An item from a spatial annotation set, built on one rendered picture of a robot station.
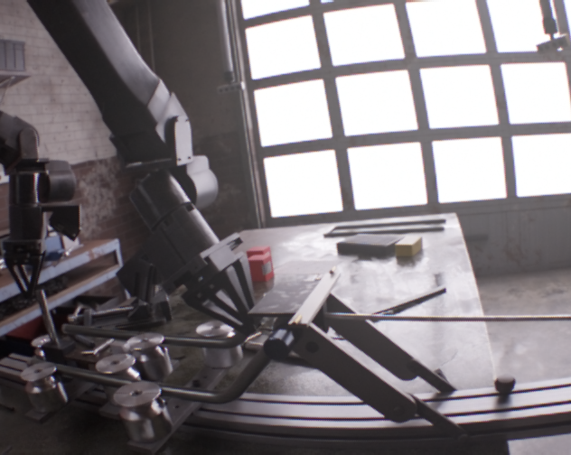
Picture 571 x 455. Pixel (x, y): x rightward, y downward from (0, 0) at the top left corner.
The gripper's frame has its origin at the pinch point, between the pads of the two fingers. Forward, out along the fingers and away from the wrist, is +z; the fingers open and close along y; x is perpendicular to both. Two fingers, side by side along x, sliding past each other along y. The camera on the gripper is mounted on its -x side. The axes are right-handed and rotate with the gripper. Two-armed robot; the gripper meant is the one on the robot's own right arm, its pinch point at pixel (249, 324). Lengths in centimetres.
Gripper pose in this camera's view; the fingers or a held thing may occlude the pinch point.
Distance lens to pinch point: 51.3
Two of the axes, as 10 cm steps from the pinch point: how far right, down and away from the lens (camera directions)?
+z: 6.0, 8.0, -0.1
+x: 7.5, -5.6, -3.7
